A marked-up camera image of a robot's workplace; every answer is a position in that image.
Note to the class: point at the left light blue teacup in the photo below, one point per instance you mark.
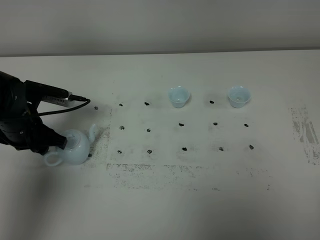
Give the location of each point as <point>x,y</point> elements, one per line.
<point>178,96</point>

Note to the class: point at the right light blue teacup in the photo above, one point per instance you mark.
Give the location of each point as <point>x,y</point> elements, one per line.
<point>238,96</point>

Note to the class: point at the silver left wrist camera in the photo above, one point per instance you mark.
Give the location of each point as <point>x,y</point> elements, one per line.
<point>39,92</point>

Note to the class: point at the light blue porcelain teapot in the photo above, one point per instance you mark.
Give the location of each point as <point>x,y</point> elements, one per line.
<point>76,150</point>

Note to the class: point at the light blue teacup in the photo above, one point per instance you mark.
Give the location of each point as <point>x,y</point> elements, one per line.
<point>238,96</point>
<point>178,96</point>

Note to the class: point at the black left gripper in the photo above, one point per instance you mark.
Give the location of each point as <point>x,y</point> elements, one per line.
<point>19,130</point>

